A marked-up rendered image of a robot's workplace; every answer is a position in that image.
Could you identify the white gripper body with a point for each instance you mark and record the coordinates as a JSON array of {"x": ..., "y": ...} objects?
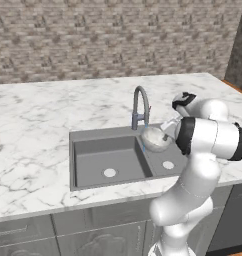
[{"x": 170, "y": 126}]

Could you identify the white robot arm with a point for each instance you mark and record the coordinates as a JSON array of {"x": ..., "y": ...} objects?
[{"x": 199, "y": 173}]

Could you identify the white marbled bowl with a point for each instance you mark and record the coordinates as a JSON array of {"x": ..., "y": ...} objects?
[{"x": 153, "y": 140}]

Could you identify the grey double sink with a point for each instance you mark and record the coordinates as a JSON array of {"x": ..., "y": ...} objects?
[{"x": 106, "y": 160}]

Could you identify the grey arched tap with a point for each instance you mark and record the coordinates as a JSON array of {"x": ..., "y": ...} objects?
[{"x": 140, "y": 100}]

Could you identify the grey drawer front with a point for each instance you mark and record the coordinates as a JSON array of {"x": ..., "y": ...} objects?
[
  {"x": 103, "y": 216},
  {"x": 223, "y": 196},
  {"x": 23, "y": 230}
]

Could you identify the grey cupboard door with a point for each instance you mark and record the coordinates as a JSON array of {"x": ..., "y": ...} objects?
[
  {"x": 103, "y": 241},
  {"x": 206, "y": 233},
  {"x": 26, "y": 249}
]

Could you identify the dark grey dishwasher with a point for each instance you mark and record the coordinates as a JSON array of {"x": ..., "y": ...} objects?
[{"x": 231, "y": 220}]

